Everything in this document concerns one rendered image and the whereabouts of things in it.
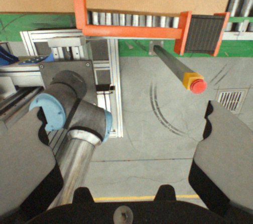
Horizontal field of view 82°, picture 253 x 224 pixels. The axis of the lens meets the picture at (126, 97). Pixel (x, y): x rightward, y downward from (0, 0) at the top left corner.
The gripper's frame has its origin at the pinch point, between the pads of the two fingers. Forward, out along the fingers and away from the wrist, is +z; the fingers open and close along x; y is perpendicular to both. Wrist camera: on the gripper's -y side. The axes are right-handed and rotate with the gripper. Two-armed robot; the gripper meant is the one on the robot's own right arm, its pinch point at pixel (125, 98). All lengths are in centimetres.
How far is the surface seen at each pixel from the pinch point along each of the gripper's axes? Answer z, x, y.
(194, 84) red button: 48, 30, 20
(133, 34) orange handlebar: 23.1, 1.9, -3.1
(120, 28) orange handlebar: 23.1, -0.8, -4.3
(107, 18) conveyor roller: 97, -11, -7
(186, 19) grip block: 21.8, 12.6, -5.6
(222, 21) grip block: 21.7, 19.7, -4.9
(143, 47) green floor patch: 152, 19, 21
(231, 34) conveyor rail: 93, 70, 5
